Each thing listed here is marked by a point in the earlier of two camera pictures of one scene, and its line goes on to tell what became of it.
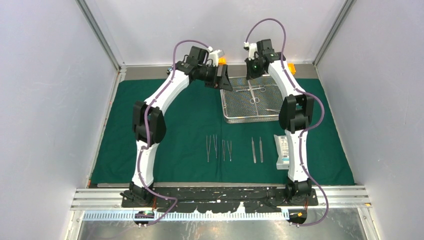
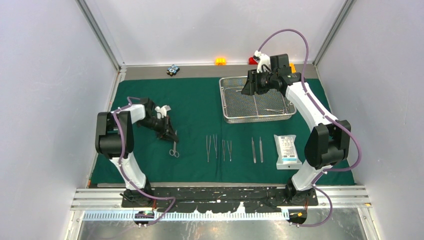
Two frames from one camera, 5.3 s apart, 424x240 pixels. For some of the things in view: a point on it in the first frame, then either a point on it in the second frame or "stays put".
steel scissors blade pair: [254, 100] -> [173, 152]
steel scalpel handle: [253, 151] stays put
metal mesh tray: [257, 99] stays put
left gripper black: [222, 82] -> [167, 130]
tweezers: [215, 147] stays put
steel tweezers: [223, 148] stays put
